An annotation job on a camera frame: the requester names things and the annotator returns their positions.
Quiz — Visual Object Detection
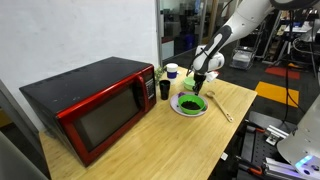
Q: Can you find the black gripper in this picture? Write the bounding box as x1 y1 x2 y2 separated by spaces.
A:
192 71 208 97

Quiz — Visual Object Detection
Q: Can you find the mint green bowl with handle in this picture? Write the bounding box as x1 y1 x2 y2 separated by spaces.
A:
182 76 198 92

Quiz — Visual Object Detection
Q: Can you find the dark green bowl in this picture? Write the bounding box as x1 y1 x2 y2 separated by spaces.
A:
177 94 206 116

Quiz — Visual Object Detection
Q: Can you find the red and black microwave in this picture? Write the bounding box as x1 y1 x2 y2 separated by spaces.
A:
18 56 158 168

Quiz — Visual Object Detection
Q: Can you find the wooden spoon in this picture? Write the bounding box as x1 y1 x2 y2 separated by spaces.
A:
205 90 235 123

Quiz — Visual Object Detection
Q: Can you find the white paper cup, blue sleeve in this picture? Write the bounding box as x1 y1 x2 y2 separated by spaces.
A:
165 62 179 84

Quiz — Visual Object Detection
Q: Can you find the black cup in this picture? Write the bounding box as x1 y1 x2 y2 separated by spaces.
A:
158 79 172 101

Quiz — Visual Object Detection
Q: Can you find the orange and black clamp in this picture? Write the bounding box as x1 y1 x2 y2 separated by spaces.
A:
245 124 267 135
237 159 265 177

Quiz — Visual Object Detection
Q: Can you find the black perforated breadboard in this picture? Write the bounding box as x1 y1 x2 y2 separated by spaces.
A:
238 111 298 180

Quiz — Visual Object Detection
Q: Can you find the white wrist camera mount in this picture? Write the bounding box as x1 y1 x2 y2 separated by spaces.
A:
204 70 220 83

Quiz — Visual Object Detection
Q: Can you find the metal wire cart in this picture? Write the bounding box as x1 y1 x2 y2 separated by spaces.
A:
229 46 258 71

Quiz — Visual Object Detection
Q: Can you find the silver aluminium bracket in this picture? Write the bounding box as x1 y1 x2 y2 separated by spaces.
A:
264 156 302 175
265 124 290 146

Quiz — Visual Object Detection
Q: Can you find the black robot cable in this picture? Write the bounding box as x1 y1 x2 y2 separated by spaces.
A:
281 8 303 124

